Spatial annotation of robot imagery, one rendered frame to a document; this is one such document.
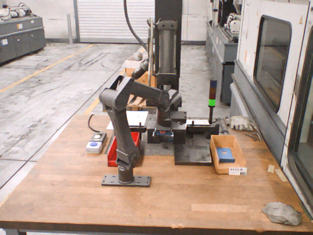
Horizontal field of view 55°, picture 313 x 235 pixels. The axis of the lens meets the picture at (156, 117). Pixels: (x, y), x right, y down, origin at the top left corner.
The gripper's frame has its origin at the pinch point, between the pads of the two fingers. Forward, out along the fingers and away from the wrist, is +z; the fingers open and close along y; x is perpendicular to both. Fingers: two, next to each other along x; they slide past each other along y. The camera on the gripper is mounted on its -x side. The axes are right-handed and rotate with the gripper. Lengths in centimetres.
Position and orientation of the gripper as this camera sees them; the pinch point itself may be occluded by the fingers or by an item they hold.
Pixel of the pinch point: (162, 131)
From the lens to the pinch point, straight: 145.4
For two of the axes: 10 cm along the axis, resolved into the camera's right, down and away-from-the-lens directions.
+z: 0.0, 6.0, 8.0
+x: -10.0, -0.4, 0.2
